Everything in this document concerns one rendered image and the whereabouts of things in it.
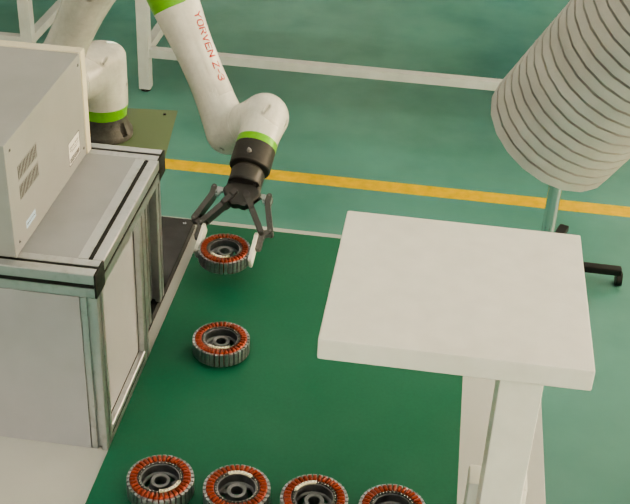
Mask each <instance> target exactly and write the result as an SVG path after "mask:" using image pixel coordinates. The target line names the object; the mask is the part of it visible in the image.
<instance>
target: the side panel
mask: <svg viewBox="0 0 630 504"><path fill-rule="evenodd" d="M80 309H81V321H82V333H83V345H84V357H85V369H86V381H87V393H88V405H89V417H90V429H91V441H92V448H96V449H98V447H99V446H102V449H103V450H108V449H109V447H110V443H111V442H112V440H113V438H114V435H115V433H116V431H117V428H118V426H119V424H120V421H121V419H122V417H123V414H124V412H125V410H126V407H127V405H128V403H129V400H130V398H131V396H132V393H133V391H134V389H135V387H136V384H137V382H138V380H139V377H140V375H141V373H142V370H143V368H144V366H145V363H146V361H147V358H148V356H149V332H148V310H147V287H146V265H145V243H144V221H143V213H142V215H141V217H140V219H139V221H138V223H137V225H136V226H135V228H134V230H133V232H132V234H131V236H130V238H129V240H128V242H127V243H126V245H125V247H124V249H123V251H122V253H121V255H120V257H119V259H118V260H117V262H116V264H115V266H114V268H113V270H112V272H111V274H110V276H109V277H108V279H107V281H106V283H105V285H104V287H103V289H102V291H101V293H100V295H99V297H98V299H95V298H87V297H80Z"/></svg>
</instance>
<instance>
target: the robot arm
mask: <svg viewBox="0 0 630 504"><path fill-rule="evenodd" d="M115 1H116V0H61V3H60V6H59V9H58V12H57V14H56V17H55V19H54V22H53V24H52V26H51V29H50V31H49V33H48V35H47V37H46V39H45V41H44V43H43V44H49V45H59V46H70V47H80V48H84V54H85V68H86V82H87V96H88V110H89V124H90V138H91V143H99V144H109V145H117V144H121V143H123V142H126V141H127V140H129V139H130V138H131V137H132V136H133V126H132V124H131V123H130V121H129V119H128V116H127V107H128V80H127V61H126V52H125V50H124V48H123V47H122V46H121V45H119V44H118V43H115V42H112V41H107V40H95V41H92V40H93V38H94V36H95V34H96V32H97V30H98V28H99V27H100V25H101V23H102V21H103V20H104V18H105V16H106V15H107V13H108V11H109V10H110V8H111V7H112V5H113V4H114V2H115ZM146 1H147V3H148V5H149V7H150V9H151V11H152V13H153V15H154V17H155V19H156V20H157V22H158V24H159V26H160V28H161V30H162V32H163V33H164V35H165V37H166V39H167V41H168V43H169V44H170V46H171V48H172V50H173V52H174V54H175V56H176V58H177V60H178V62H179V64H180V66H181V68H182V71H183V73H184V75H185V77H186V80H187V82H188V84H189V87H190V89H191V92H192V95H193V97H194V100H195V103H196V105H197V108H198V111H199V114H200V117H201V121H202V124H203V127H204V131H205V134H206V138H207V141H208V143H209V144H210V146H211V147H212V148H213V149H214V150H215V151H217V152H219V153H221V154H225V155H232V156H231V159H230V163H229V164H230V167H231V173H230V176H229V179H228V183H227V185H226V186H225V187H220V186H217V184H215V183H214V184H212V185H211V189H210V192H209V193H208V195H207V196H206V197H205V199H204V200H203V201H202V203H201V204H200V205H199V206H198V208H197V209H196V210H195V212H194V213H193V214H192V216H191V219H192V222H193V224H194V225H197V228H196V231H195V234H194V238H195V240H197V241H196V244H195V247H194V250H193V251H194V254H195V257H197V258H198V246H199V244H200V243H201V241H203V239H205V237H206V233H207V227H206V226H207V225H208V224H210V223H211V222H212V221H213V220H214V219H216V218H217V217H218V216H219V215H220V214H221V213H223V212H224V211H225V210H228V209H229V208H230V207H232V208H234V209H238V208H239V209H241V210H246V209H249V212H250V214H251V217H252V219H253V222H254V224H255V227H256V229H257V232H258V233H256V232H255V234H254V237H253V241H252V245H251V249H250V252H249V256H248V260H247V262H248V266H249V267H251V268H252V266H253V262H254V258H255V255H256V251H257V252H260V251H261V250H262V246H263V242H264V239H265V238H273V237H274V231H273V222H272V212H271V206H272V203H273V198H272V194H271V193H268V194H267V195H265V194H261V188H262V185H263V182H264V179H265V178H267V177H268V176H269V175H270V171H271V168H272V164H273V161H274V157H275V154H276V150H277V147H278V144H279V141H280V139H281V137H282V135H283V133H284V132H285V130H286V128H287V126H288V122H289V112H288V109H287V107H286V105H285V103H284V102H283V101H282V100H281V99H280V98H279V97H278V96H276V95H274V94H270V93H259V94H256V95H254V96H252V97H250V98H249V99H247V100H245V101H244V102H242V103H239V101H238V99H237V97H236V95H235V93H234V91H233V89H232V86H231V84H230V82H229V80H228V77H227V75H226V73H225V71H224V68H223V66H222V63H221V61H220V58H219V56H218V53H217V51H216V48H215V45H214V43H213V40H212V37H211V34H210V31H209V29H208V25H207V22H206V19H205V15H204V12H203V9H202V5H201V2H200V0H146ZM221 193H224V195H225V197H223V198H222V199H221V201H220V202H219V203H218V204H217V205H215V206H214V207H213V208H212V209H211V210H210V211H208V212H207V210H208V209H209V208H210V206H211V205H212V204H213V203H214V201H215V200H216V198H217V197H219V196H220V194H221ZM259 200H262V203H263V204H264V205H265V213H266V223H267V230H264V229H263V227H262V225H261V222H260V220H259V217H258V215H257V212H256V210H255V207H254V204H256V203H257V202H258V201H259ZM206 212H207V213H206ZM205 213H206V214H205ZM204 214H205V215H204Z"/></svg>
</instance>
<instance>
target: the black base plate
mask: <svg viewBox="0 0 630 504"><path fill-rule="evenodd" d="M161 220H162V249H163V277H164V296H163V297H162V300H161V302H156V301H155V299H152V301H151V318H152V323H151V325H149V329H148V332H149V330H150V328H151V326H152V324H153V321H154V319H155V317H156V315H157V312H158V310H159V308H160V306H161V303H162V301H163V299H164V297H165V294H166V292H167V290H168V288H169V285H170V283H171V281H172V279H173V276H174V274H175V272H176V270H177V267H178V265H179V263H180V260H181V258H182V256H183V254H184V251H185V249H186V247H187V245H188V242H189V240H190V238H191V236H192V233H193V231H194V229H195V225H194V224H193V222H192V220H191V219H182V218H173V217H163V216H161Z"/></svg>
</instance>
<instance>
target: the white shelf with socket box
mask: <svg viewBox="0 0 630 504"><path fill-rule="evenodd" d="M317 357H318V358H319V359H326V360H335V361H343V362H352V363H360V364H368V365H377V366H385V367H393V368H402V369H410V370H419V371H427V372H435V373H444V374H452V375H461V376H469V377H477V378H486V379H494V380H496V381H495V387H494V393H493V399H492V405H491V412H490V418H489V424H488V430H487V436H486V442H485V449H484V455H483V461H482V466H480V465H472V464H471V465H470V466H469V470H468V477H467V483H466V489H465V496H464V502H463V504H525V501H526V496H527V491H528V489H527V469H528V464H529V459H530V454H531V449H532V443H533V438H534V433H535V428H536V422H537V417H538V412H539V407H540V402H541V396H542V391H543V386H553V387H561V388H570V389H578V390H586V391H591V389H592V385H593V380H594V376H595V364H594V355H593V346H592V337H591V328H590V319H589V310H588V301H587V292H586V283H585V274H584V265H583V255H582V246H581V237H580V236H579V235H572V234H563V233H553V232H544V231H534V230H525V229H516V228H506V227H497V226H488V225H478V224H469V223H459V222H450V221H441V220H431V219H422V218H413V217H403V216H394V215H385V214H375V213H366V212H356V211H348V212H347V215H346V219H345V224H344V228H343V232H342V237H341V241H340V246H339V250H338V254H337V259H336V263H335V267H334V272H333V276H332V280H331V285H330V289H329V294H328V298H327V302H326V307H325V311H324V315H323V320H322V324H321V328H320V333H319V337H318V349H317Z"/></svg>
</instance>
